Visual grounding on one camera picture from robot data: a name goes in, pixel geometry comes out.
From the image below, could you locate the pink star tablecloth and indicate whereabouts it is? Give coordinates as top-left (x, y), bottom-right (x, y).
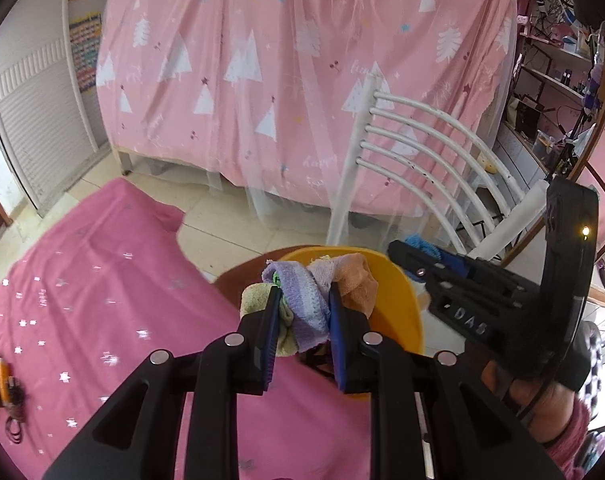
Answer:
top-left (0, 177), bottom-right (383, 480)

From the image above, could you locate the pink tree print curtain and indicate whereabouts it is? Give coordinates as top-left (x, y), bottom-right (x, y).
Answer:
top-left (96, 0), bottom-right (520, 221)

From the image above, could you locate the cluttered wall shelf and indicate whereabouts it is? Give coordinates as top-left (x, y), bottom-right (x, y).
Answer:
top-left (502, 0), bottom-right (605, 186)

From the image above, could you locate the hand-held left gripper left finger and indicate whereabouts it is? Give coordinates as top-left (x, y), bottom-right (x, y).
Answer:
top-left (42, 284), bottom-right (286, 480)

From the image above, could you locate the black white checkered cloth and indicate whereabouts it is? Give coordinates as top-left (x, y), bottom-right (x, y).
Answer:
top-left (579, 320), bottom-right (604, 411)

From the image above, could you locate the yellow plastic bin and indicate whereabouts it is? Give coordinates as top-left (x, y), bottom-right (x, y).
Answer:
top-left (280, 245), bottom-right (425, 401)

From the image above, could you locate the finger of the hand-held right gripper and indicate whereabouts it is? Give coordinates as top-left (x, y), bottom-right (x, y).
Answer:
top-left (387, 239), bottom-right (465, 292)
top-left (438, 249), bottom-right (525, 291)

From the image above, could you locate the blue knit cloth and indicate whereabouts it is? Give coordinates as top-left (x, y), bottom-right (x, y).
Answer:
top-left (403, 234), bottom-right (440, 259)

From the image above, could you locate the person's right hand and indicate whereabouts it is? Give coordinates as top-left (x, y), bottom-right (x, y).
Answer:
top-left (482, 360), bottom-right (583, 448)

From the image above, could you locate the black hair tie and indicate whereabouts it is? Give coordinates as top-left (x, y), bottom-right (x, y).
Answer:
top-left (3, 417), bottom-right (26, 446)

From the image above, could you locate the white louvered wardrobe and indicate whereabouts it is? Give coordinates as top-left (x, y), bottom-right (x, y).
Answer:
top-left (0, 0), bottom-right (110, 218)

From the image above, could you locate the person's right forearm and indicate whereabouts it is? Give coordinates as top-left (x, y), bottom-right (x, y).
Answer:
top-left (542, 395), bottom-right (600, 480)

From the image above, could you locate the pale peach sock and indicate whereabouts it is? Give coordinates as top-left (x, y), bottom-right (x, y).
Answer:
top-left (308, 254), bottom-right (379, 318)

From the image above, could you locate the lavender sock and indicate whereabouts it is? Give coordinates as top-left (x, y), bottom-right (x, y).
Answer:
top-left (261, 260), bottom-right (331, 353)

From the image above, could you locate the small black clip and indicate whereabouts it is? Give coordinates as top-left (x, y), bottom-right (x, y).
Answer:
top-left (6, 375), bottom-right (27, 413)

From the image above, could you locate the brown round stool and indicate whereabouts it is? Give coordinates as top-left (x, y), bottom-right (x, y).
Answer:
top-left (215, 245), bottom-right (303, 311)

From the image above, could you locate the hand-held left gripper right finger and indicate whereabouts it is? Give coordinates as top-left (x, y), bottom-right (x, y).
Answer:
top-left (327, 282), bottom-right (565, 480)

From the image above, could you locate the colourful grid poster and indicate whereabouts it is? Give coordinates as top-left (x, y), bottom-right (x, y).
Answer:
top-left (69, 11), bottom-right (103, 93)

